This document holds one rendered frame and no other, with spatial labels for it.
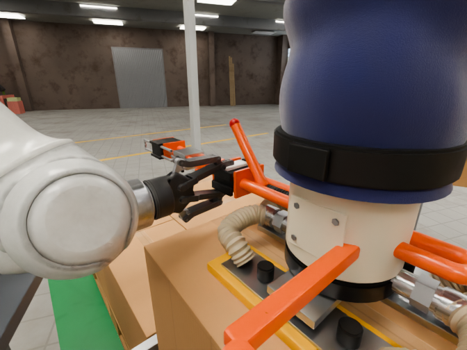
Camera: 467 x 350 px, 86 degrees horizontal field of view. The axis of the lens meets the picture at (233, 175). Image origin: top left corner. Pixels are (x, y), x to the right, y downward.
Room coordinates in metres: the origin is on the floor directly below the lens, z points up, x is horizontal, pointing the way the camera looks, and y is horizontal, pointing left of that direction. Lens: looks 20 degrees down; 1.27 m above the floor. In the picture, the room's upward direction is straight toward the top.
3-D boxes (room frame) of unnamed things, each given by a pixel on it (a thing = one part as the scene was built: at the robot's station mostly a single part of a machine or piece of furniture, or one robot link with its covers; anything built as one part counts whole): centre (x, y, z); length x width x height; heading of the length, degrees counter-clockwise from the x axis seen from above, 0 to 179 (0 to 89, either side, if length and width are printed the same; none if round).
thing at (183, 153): (0.69, 0.13, 1.07); 0.07 x 0.07 x 0.04; 40
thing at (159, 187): (0.44, 0.12, 1.07); 0.09 x 0.07 x 0.08; 130
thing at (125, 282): (1.32, 0.26, 0.34); 1.20 x 1.00 x 0.40; 40
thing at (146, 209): (0.39, 0.18, 1.07); 0.09 x 0.06 x 0.09; 40
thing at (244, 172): (0.53, -0.01, 1.08); 0.10 x 0.08 x 0.06; 130
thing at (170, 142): (0.80, 0.21, 1.07); 0.08 x 0.07 x 0.05; 40
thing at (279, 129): (0.34, -0.17, 1.19); 0.23 x 0.23 x 0.04
